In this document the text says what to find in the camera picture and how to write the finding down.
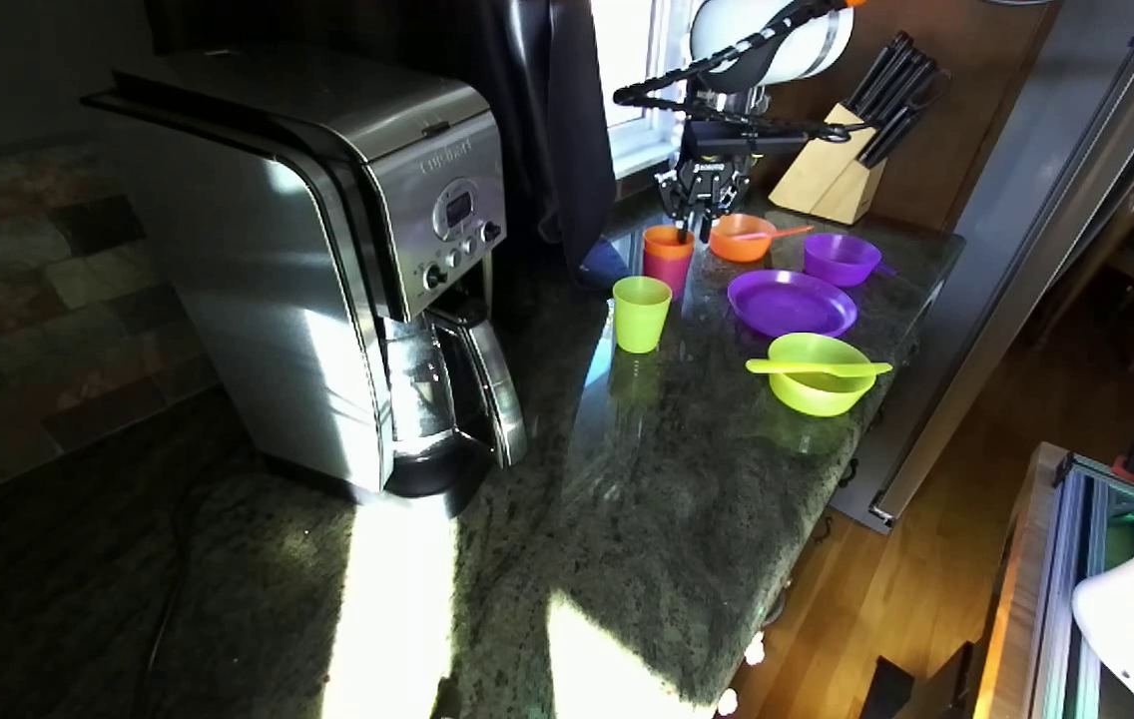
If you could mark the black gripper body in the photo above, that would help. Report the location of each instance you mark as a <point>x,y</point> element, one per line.
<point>713,153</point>

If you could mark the orange plastic cup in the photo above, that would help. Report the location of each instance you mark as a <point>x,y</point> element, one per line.
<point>665,242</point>

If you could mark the green plastic cup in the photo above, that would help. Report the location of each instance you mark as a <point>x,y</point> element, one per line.
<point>642,318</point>

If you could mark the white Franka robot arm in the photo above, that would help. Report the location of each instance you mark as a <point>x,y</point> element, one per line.
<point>781,33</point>

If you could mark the orange plastic bowl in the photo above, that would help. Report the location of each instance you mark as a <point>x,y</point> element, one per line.
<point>741,238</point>

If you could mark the orange plastic spoon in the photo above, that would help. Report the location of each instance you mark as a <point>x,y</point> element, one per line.
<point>793,232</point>

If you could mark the window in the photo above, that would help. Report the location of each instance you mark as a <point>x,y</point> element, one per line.
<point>632,83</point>

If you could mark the purple plastic plate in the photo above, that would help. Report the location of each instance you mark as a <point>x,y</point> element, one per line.
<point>793,302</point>

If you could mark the wooden knife block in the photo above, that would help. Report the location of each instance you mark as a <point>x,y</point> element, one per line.
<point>833,181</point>

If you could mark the purple plastic bowl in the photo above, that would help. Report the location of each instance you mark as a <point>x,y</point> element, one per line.
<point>842,256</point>

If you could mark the green plastic spoon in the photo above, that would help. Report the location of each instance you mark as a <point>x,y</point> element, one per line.
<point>813,366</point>

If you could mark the green plastic bowl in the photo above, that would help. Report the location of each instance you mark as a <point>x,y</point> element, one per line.
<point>815,393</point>

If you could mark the stainless steel refrigerator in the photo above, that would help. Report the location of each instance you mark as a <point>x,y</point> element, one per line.
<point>1032,265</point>

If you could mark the stainless steel coffee maker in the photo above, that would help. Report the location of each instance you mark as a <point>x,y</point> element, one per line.
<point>288,242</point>

